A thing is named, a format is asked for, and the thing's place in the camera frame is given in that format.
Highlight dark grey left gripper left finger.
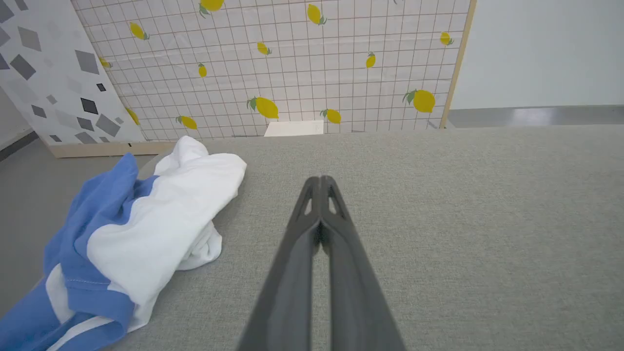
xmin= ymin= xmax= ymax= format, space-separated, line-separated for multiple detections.
xmin=237 ymin=176 xmax=321 ymax=351

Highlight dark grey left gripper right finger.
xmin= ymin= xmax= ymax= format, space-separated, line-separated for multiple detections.
xmin=321 ymin=175 xmax=406 ymax=351

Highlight blue and white garment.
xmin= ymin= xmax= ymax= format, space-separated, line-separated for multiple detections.
xmin=0 ymin=136 xmax=248 ymax=351

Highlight grey fabric sofa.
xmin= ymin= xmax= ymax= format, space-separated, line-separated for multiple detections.
xmin=105 ymin=124 xmax=624 ymax=351

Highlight white box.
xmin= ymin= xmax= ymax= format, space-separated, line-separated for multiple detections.
xmin=264 ymin=120 xmax=325 ymax=137

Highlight lemon print partition panel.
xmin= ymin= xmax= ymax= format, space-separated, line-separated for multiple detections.
xmin=49 ymin=0 xmax=477 ymax=158

